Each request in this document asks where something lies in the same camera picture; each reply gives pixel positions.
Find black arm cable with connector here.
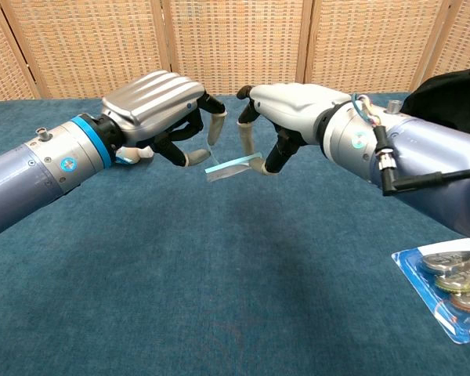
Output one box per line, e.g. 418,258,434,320
374,124,470,197

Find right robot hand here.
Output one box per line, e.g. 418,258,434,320
236,82,353,176

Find black cloth hat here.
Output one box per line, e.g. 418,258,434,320
400,67,470,139

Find blue blister pack card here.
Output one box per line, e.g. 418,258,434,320
390,237,470,345

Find coloured wrist wires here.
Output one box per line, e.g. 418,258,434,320
350,92,383,128

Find white plastic bottle blue label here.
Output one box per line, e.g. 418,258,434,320
115,146,155,166

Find silver metal disc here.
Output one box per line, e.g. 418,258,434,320
420,250,470,275

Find blue velvet table cloth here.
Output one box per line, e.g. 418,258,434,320
0,92,470,376

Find green gold metal disc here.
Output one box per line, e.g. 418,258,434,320
433,269,470,295

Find woven wicker screen panel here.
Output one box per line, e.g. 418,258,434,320
160,0,313,97
0,0,37,104
421,0,470,81
303,0,454,96
0,0,172,99

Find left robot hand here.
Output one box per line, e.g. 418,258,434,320
98,70,228,168

